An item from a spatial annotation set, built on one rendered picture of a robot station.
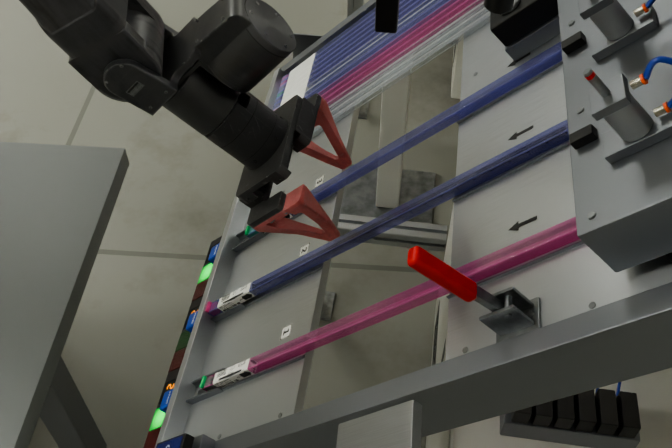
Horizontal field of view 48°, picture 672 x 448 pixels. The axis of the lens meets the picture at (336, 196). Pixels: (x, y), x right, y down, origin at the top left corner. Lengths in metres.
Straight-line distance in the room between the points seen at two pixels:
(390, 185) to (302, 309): 1.16
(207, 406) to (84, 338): 1.02
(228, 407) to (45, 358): 0.37
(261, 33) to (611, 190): 0.30
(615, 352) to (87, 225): 0.90
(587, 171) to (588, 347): 0.12
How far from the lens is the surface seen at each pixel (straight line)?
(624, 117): 0.51
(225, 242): 1.01
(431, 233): 1.56
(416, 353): 1.77
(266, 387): 0.79
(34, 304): 1.19
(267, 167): 0.69
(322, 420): 0.68
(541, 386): 0.59
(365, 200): 2.02
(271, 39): 0.64
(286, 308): 0.84
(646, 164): 0.52
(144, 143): 2.26
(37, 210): 1.31
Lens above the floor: 1.52
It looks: 48 degrees down
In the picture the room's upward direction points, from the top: straight up
